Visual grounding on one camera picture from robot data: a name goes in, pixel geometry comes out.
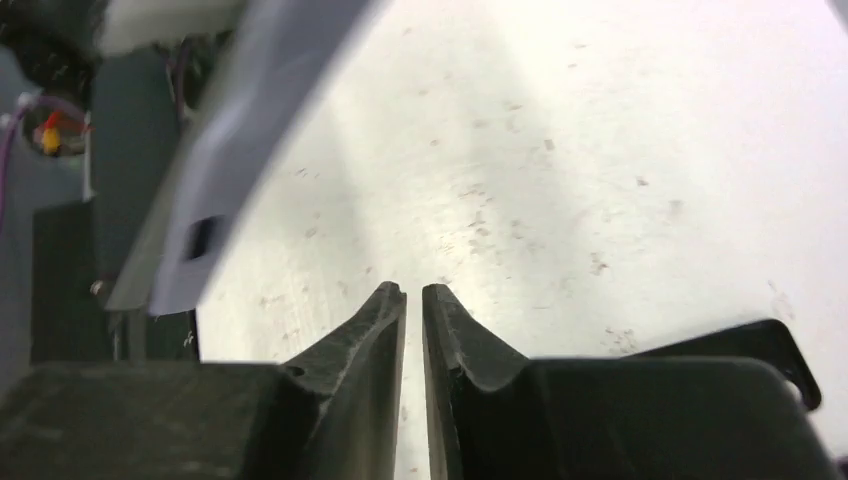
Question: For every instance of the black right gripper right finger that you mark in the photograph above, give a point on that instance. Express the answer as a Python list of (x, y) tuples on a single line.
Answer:
[(495, 414)]

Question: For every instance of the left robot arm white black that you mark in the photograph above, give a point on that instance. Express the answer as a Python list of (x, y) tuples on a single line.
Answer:
[(60, 44)]

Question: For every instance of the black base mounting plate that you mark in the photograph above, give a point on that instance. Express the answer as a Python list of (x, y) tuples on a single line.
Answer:
[(80, 246)]

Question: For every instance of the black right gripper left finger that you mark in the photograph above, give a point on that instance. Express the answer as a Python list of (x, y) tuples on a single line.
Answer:
[(331, 412)]

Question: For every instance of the black phone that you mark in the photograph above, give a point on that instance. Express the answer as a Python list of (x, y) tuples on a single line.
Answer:
[(277, 55)]

